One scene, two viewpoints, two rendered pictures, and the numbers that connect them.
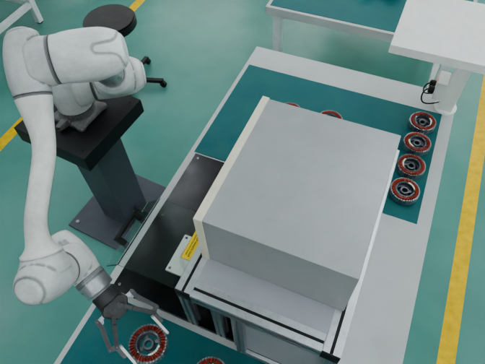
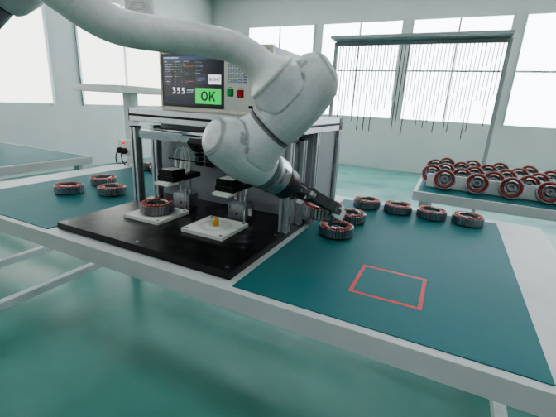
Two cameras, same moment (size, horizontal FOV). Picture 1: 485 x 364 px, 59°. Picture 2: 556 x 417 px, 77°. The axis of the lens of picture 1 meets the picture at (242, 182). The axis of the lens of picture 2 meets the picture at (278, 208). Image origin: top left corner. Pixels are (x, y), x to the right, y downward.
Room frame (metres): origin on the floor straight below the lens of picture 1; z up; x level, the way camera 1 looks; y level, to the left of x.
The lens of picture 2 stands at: (0.48, 1.22, 1.16)
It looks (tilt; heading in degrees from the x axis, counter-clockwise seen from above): 17 degrees down; 270
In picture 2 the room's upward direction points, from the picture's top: 3 degrees clockwise
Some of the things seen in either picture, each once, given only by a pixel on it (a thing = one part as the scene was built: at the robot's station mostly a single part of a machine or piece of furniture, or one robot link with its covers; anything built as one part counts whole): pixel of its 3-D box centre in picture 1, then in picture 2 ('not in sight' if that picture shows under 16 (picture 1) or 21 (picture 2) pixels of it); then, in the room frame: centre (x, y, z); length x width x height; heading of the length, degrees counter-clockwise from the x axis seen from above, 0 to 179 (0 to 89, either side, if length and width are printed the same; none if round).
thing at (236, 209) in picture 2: not in sight; (240, 209); (0.60, 0.06, 0.80); 0.08 x 0.05 x 0.06; 154
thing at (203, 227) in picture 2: not in sight; (215, 227); (0.66, 0.19, 0.78); 0.15 x 0.15 x 0.01; 64
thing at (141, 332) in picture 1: (149, 344); (323, 208); (0.35, 0.30, 0.89); 0.11 x 0.11 x 0.04
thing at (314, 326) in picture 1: (297, 216); (239, 119); (0.63, -0.15, 1.09); 0.68 x 0.44 x 0.05; 154
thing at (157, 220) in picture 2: not in sight; (157, 213); (0.88, 0.08, 0.78); 0.15 x 0.15 x 0.01; 64
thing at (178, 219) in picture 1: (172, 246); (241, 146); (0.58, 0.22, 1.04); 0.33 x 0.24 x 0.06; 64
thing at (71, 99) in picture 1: (68, 82); not in sight; (1.38, 0.69, 0.99); 0.18 x 0.16 x 0.22; 102
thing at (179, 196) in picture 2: not in sight; (185, 198); (0.81, -0.05, 0.80); 0.08 x 0.05 x 0.06; 154
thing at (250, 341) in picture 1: (281, 351); (323, 174); (0.30, -0.09, 0.91); 0.28 x 0.03 x 0.32; 64
